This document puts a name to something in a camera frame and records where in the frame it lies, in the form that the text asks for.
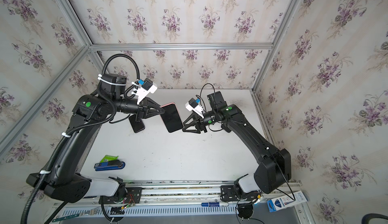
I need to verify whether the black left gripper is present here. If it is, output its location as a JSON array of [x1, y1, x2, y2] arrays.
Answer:
[[112, 97, 166, 122]]

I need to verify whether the black phone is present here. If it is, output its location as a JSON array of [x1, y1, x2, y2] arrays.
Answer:
[[129, 114, 145, 134], [160, 105, 183, 133]]

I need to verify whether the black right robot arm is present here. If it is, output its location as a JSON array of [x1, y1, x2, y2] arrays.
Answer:
[[182, 92, 292, 197]]

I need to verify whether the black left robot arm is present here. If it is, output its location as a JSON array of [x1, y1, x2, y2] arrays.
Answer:
[[26, 73, 164, 203]]

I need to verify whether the green card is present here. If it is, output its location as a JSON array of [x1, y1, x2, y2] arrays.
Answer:
[[100, 155, 118, 163]]

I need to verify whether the blue stapler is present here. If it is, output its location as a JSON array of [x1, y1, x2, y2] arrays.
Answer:
[[94, 159, 125, 171]]

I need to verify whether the blue marker pen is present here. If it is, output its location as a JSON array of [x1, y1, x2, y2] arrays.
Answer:
[[201, 202, 228, 207]]

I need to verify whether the blue white box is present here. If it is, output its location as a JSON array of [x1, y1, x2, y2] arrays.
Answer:
[[267, 191, 308, 213]]

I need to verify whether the green ruler strip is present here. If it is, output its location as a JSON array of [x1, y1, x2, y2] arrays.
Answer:
[[52, 209, 96, 223]]

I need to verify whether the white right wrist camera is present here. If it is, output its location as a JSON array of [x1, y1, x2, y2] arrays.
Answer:
[[185, 98, 204, 118]]

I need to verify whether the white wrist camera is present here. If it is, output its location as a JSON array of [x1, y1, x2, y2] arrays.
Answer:
[[185, 98, 204, 118], [132, 78, 158, 105]]

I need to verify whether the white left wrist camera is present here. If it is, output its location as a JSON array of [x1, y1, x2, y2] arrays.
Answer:
[[132, 78, 158, 105]]

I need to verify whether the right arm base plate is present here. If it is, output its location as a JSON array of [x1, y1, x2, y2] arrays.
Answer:
[[220, 185, 262, 202]]

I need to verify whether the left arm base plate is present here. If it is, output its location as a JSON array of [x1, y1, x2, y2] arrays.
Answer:
[[99, 187, 143, 204]]

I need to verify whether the black corrugated cable conduit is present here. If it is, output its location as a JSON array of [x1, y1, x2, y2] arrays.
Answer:
[[20, 53, 140, 224]]

